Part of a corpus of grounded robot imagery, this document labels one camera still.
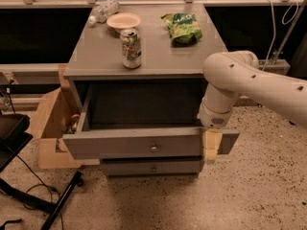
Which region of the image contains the grey top drawer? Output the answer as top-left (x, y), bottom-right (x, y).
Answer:
top-left (61, 81), bottom-right (241, 161)

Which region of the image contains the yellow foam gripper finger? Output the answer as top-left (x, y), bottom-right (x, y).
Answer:
top-left (203, 128), bottom-right (223, 161)

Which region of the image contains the black floor cable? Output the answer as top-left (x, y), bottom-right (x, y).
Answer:
top-left (15, 154), bottom-right (65, 230)

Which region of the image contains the white cable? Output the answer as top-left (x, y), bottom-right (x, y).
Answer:
top-left (260, 0), bottom-right (278, 72)

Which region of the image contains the grey drawer cabinet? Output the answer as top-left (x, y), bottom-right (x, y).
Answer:
top-left (63, 3), bottom-right (240, 178)

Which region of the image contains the grey bottom drawer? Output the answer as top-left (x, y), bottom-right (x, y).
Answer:
top-left (101, 157), bottom-right (203, 176)

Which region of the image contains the crumpled soda can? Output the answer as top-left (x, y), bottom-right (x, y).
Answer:
top-left (120, 28), bottom-right (141, 69)

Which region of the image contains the brown bottle in box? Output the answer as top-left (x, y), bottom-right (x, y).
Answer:
top-left (69, 114), bottom-right (80, 133)

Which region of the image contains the metal railing post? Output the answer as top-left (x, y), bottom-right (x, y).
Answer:
top-left (268, 0), bottom-right (307, 64)

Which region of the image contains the green chip bag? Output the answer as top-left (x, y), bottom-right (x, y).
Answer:
top-left (161, 13), bottom-right (202, 44)

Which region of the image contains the grey drawer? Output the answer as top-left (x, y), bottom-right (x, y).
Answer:
top-left (61, 81), bottom-right (241, 161)
top-left (101, 157), bottom-right (203, 176)

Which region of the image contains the black tray chair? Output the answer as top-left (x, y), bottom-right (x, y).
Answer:
top-left (0, 114), bottom-right (33, 172)

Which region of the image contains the cardboard box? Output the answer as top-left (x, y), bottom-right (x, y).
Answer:
top-left (30, 64), bottom-right (99, 169)

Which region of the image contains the black stand base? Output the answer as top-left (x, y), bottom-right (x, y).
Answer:
top-left (0, 172), bottom-right (83, 230)

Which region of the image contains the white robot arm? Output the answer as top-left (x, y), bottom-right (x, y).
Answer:
top-left (198, 51), bottom-right (307, 162)

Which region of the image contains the clear plastic water bottle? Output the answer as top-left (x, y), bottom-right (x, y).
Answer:
top-left (88, 0), bottom-right (120, 25)

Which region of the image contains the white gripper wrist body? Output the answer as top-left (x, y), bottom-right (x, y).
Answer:
top-left (197, 83), bottom-right (240, 128)

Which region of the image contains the white paper bowl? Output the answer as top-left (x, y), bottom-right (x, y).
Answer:
top-left (106, 12), bottom-right (141, 33)

